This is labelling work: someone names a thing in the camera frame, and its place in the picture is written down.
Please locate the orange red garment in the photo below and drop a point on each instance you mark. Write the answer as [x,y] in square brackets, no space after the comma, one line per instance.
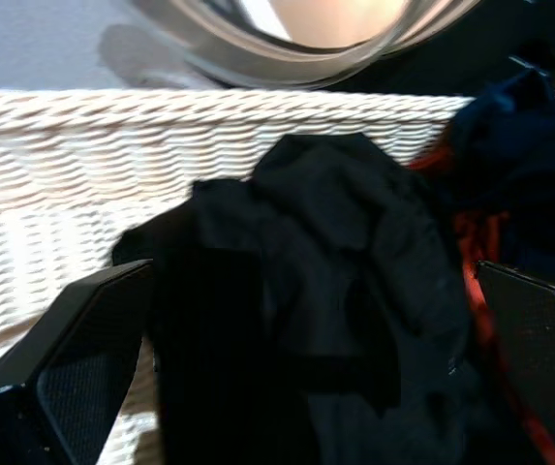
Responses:
[475,242]

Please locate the navy blue garment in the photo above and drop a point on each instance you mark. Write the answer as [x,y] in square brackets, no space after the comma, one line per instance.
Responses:
[524,160]

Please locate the black garment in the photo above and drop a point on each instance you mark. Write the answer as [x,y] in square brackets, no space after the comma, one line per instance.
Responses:
[316,271]

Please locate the pale woven laundry basket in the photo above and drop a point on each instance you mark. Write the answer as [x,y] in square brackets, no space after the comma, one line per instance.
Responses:
[88,160]

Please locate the round washing machine door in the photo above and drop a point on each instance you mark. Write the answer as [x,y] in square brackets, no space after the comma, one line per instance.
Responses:
[267,43]

